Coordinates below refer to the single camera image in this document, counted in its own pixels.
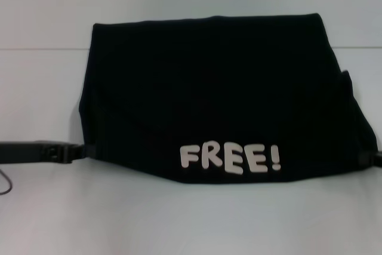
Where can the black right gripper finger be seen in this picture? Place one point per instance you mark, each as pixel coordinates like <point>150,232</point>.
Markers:
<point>371,159</point>

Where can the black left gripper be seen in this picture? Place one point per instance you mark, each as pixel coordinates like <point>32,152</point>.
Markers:
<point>21,152</point>

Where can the black T-shirt with FREE print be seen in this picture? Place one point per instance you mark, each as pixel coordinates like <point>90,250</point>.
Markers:
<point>209,87</point>

